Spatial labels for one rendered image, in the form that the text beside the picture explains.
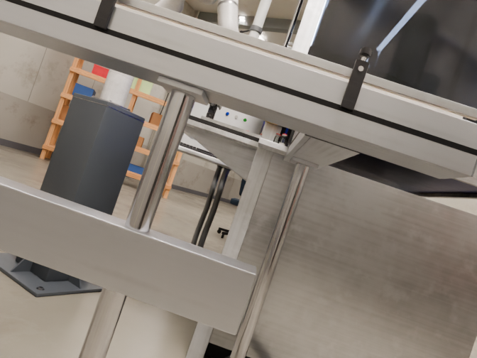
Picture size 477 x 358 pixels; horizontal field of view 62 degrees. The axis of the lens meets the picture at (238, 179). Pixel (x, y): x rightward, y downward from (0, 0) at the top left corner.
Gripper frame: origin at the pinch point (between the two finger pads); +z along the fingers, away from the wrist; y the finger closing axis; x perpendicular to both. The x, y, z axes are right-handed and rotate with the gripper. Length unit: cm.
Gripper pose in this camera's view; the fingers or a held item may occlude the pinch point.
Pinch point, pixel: (209, 118)
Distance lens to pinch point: 170.6
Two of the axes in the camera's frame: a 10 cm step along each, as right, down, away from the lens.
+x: -9.4, -3.2, 0.5
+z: -3.3, 9.5, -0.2
